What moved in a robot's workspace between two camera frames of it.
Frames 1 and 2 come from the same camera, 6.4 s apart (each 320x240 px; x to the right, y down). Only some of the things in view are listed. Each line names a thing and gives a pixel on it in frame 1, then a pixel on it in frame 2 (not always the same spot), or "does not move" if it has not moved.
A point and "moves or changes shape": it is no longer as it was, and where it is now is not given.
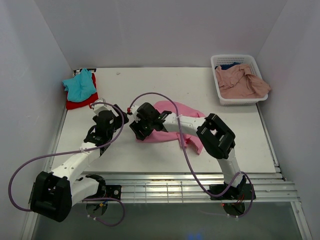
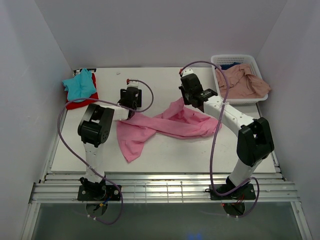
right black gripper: x=136 y=127 -> x=185 y=100
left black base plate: x=110 y=191 does not move
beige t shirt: x=238 y=81 does not move
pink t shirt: x=159 y=135 moves or changes shape
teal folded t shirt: x=81 y=87 does not move
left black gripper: x=118 y=122 -> x=139 y=101
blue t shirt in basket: x=226 y=67 does not move
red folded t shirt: x=71 y=105 does not move
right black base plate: x=243 y=192 does not move
